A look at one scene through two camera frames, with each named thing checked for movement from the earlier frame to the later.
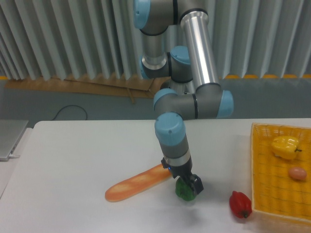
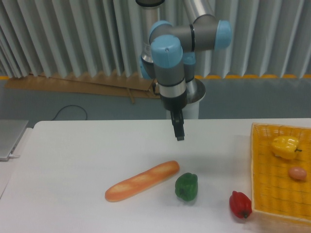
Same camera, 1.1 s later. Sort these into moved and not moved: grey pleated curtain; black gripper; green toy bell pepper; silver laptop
Moved: black gripper
Not moved: grey pleated curtain; silver laptop; green toy bell pepper
